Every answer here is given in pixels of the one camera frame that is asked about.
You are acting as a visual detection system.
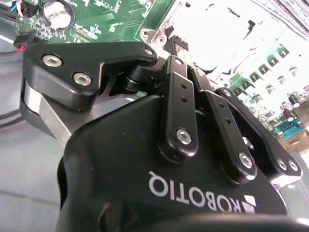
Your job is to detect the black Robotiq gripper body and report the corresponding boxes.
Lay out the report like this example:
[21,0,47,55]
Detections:
[56,95,309,232]

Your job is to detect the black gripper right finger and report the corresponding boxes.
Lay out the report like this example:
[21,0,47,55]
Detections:
[183,48,303,186]

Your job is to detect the silver socket cover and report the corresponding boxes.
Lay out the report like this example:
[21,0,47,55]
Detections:
[156,0,244,78]

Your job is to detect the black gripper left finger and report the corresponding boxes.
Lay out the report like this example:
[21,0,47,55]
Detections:
[21,35,200,163]

